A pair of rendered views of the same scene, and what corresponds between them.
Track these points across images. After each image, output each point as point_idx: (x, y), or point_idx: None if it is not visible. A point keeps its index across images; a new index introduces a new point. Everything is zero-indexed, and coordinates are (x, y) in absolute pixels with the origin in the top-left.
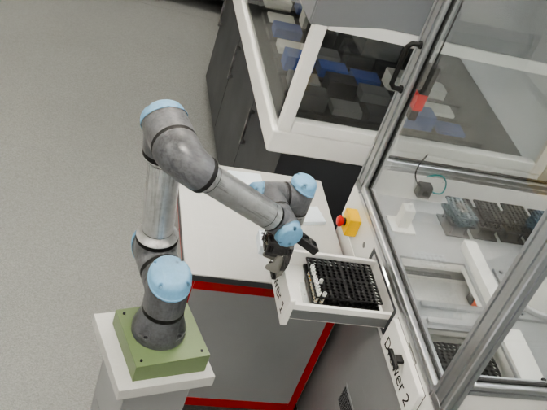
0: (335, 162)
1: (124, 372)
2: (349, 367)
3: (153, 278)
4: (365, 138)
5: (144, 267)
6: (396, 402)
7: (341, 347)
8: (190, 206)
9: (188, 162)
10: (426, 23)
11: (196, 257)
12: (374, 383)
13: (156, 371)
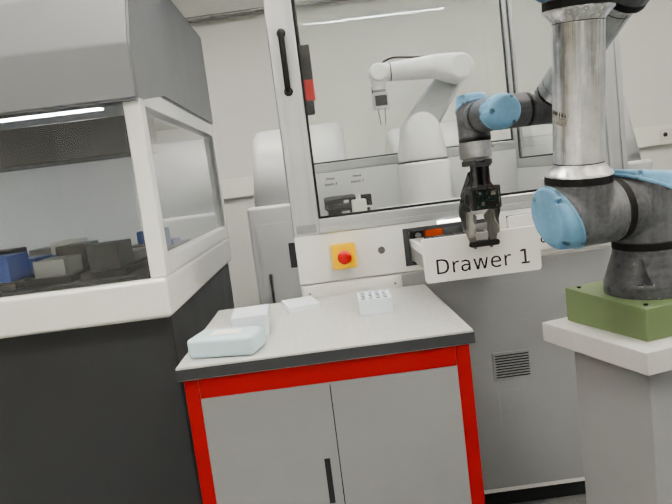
0: (188, 300)
1: None
2: (480, 339)
3: (670, 172)
4: (192, 250)
5: (633, 197)
6: (575, 256)
7: None
8: (309, 346)
9: None
10: (267, 12)
11: (431, 329)
12: (531, 293)
13: None
